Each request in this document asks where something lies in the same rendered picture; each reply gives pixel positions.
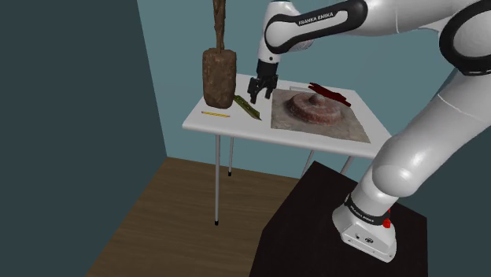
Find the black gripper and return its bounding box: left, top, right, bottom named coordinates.
left=247, top=59, right=279, bottom=105

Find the green flat ruler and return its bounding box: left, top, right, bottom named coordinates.
left=233, top=94, right=263, bottom=121

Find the white table with metal legs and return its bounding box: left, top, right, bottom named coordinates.
left=182, top=72, right=393, bottom=227

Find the brown statue on block base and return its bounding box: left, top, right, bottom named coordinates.
left=201, top=0, right=238, bottom=109

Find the stone slab with round mound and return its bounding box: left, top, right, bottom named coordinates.
left=270, top=88, right=372, bottom=144

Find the dark red stick object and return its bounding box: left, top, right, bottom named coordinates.
left=308, top=82, right=353, bottom=108

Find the dark robot stand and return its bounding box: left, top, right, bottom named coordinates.
left=249, top=161, right=429, bottom=277

